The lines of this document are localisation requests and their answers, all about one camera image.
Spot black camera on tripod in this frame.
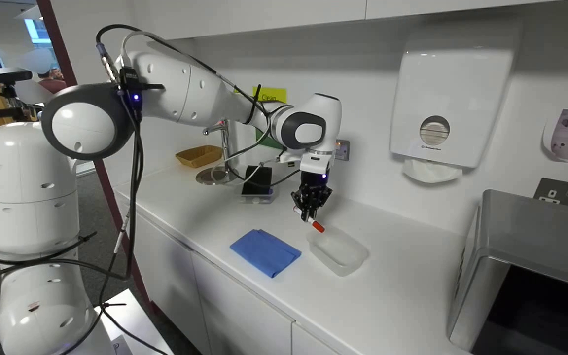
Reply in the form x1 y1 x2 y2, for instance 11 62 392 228
0 66 35 123

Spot translucent plastic bowl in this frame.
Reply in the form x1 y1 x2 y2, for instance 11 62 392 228
307 224 370 277

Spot blue folded cloth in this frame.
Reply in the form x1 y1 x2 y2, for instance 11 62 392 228
228 226 303 279

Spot white base cabinets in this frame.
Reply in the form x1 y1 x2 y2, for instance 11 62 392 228
114 189 345 355

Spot yellow wooden basket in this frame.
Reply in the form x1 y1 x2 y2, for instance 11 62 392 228
175 143 224 169

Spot black object with blue part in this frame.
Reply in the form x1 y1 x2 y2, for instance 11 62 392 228
240 163 276 198

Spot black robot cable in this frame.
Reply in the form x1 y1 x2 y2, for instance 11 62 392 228
0 23 301 355

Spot grey wall sockets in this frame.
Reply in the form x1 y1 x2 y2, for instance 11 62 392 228
532 175 568 212

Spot white paper towel dispenser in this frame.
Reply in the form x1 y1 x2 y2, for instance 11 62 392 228
388 45 516 185

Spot stainless steel sink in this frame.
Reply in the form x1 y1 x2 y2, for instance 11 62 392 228
445 187 568 355

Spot maroon door frame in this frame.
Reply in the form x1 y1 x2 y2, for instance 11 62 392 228
35 0 157 317

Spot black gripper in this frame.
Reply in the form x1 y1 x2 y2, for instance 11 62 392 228
289 169 333 222

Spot metal wall switch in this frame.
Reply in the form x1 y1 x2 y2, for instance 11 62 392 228
333 137 350 163

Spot white wall cabinets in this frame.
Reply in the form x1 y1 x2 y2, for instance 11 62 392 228
128 0 562 43

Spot white floor plate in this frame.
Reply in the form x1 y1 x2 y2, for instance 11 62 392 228
98 287 175 355

